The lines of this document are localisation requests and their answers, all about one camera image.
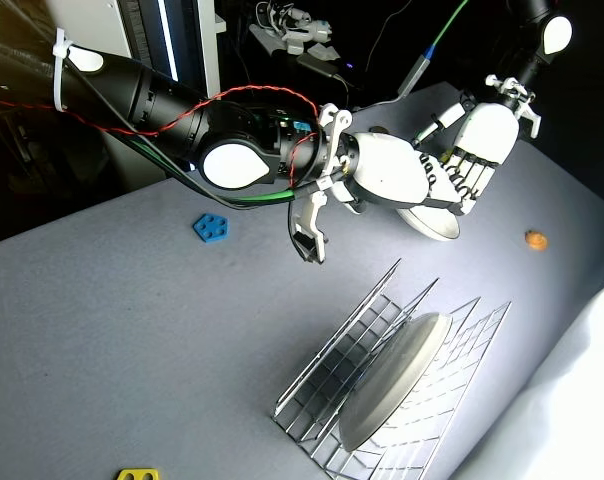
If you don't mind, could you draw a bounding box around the white cloth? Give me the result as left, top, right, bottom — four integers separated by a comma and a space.
449, 274, 604, 480

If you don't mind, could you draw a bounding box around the spare white robot hand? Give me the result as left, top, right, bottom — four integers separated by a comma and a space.
249, 0, 341, 56

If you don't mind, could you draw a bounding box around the white cable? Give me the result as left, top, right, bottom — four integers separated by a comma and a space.
354, 94, 403, 111

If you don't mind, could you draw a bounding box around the green cable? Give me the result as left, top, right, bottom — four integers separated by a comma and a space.
426, 0, 471, 51

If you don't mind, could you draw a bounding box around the silver wire dish rack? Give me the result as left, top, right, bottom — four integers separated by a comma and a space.
270, 257, 513, 480

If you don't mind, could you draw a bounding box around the blue pentagon block with holes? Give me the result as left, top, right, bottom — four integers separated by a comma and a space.
192, 213, 232, 245

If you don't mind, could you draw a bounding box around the grey cable adapter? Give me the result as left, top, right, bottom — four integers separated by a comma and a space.
397, 55, 433, 96

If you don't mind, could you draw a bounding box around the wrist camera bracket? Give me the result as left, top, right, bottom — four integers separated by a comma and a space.
287, 103, 354, 265
516, 97, 542, 140

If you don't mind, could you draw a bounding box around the dark power adapter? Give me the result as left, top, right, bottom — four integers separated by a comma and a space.
295, 52, 353, 94

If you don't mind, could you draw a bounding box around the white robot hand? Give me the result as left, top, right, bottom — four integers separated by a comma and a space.
331, 130, 478, 217
414, 88, 521, 201

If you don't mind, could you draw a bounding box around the white plate with dark rim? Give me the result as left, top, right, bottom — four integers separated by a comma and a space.
394, 204, 462, 242
337, 312, 454, 453

